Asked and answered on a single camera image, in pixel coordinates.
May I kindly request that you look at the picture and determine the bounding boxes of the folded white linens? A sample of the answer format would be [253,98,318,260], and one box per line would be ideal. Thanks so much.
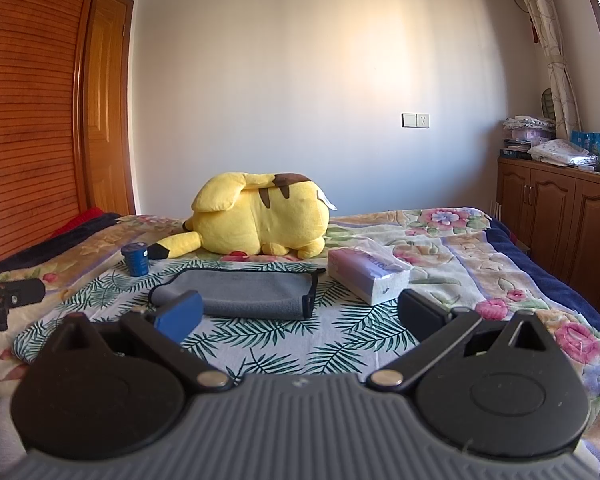
[502,116,556,132]

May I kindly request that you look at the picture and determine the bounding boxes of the small blue jar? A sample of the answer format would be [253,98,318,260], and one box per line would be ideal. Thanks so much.
[120,243,150,277]

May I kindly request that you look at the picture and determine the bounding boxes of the yellow plush toy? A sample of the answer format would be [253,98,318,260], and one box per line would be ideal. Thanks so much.
[147,171,337,261]

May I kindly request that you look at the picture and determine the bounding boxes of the wooden door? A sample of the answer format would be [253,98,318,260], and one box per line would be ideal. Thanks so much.
[82,0,137,217]

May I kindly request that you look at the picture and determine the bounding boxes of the slatted wooden wardrobe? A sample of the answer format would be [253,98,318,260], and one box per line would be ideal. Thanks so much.
[0,0,106,263]

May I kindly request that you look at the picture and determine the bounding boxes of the floral quilt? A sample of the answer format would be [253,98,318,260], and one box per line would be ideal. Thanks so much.
[0,207,600,480]

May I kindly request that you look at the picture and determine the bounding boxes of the patterned beige curtain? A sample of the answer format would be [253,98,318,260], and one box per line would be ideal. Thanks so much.
[505,0,581,141]

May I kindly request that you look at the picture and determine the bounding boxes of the brown wooden cabinet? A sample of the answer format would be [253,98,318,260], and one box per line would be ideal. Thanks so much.
[495,156,600,318]

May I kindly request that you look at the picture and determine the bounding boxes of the purple and grey towel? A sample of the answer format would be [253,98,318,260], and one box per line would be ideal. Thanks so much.
[147,267,327,321]

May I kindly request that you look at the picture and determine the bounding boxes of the red cloth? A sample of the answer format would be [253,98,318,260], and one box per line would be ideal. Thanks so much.
[50,206,106,240]

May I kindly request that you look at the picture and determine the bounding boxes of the pink storage box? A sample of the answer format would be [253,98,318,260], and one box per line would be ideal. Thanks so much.
[511,127,554,143]

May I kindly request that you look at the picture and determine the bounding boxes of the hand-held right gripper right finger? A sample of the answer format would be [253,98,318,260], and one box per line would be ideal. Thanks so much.
[365,287,563,394]

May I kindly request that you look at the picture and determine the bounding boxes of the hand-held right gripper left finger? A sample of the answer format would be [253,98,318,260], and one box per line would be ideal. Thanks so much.
[37,289,233,392]

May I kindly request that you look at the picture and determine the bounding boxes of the dark cloth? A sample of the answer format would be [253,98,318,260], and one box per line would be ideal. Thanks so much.
[0,212,123,276]

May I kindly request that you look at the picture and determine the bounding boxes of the leaf print white cloth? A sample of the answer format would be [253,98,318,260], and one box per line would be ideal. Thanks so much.
[12,250,423,377]

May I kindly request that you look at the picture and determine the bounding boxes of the stack of dark books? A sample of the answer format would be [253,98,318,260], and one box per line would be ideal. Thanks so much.
[501,139,533,161]

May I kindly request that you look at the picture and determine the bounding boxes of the navy blue blanket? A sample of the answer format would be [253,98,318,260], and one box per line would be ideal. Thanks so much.
[485,217,600,333]

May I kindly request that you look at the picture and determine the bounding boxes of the tissue pack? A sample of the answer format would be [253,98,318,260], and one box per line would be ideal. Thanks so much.
[327,238,412,307]

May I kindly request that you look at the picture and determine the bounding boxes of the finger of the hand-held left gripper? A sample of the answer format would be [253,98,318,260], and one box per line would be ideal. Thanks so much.
[0,279,47,308]

